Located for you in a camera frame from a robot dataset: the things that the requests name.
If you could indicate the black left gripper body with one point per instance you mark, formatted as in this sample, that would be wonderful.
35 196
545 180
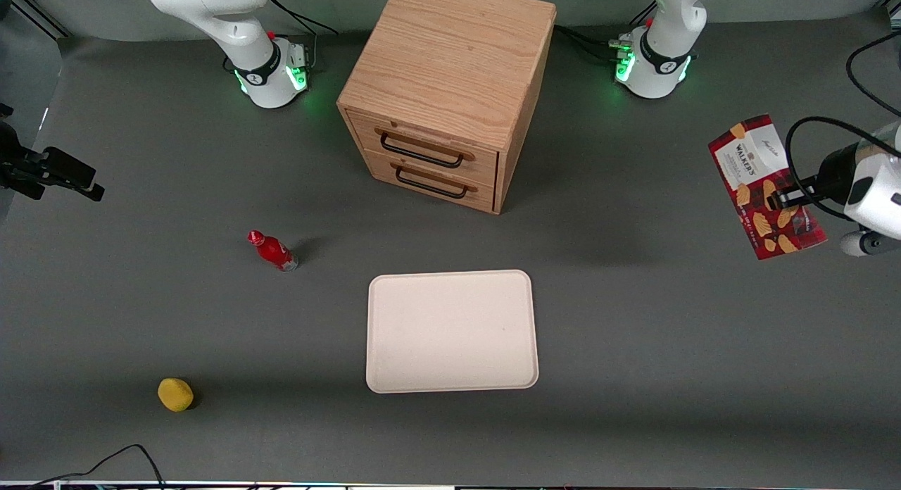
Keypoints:
833 172

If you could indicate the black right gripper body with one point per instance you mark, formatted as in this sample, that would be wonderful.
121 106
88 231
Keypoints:
20 167

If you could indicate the red cookie box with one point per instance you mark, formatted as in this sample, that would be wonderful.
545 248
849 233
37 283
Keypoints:
753 159

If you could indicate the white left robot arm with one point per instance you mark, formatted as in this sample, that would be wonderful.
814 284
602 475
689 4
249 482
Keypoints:
662 67

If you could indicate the beige rectangular tray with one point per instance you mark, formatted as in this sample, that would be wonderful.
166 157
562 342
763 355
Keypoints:
450 331

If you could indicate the small red bottle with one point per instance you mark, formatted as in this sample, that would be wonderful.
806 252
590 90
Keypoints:
273 250

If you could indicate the yellow lemon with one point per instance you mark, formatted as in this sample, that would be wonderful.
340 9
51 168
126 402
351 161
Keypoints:
175 394

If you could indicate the wooden drawer front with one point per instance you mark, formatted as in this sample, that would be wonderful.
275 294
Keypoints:
380 172
366 127

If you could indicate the wooden two-drawer cabinet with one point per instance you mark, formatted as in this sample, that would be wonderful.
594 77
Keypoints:
450 60

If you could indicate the aluminium frame rail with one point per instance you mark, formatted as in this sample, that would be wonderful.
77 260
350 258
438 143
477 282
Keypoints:
39 11
890 10

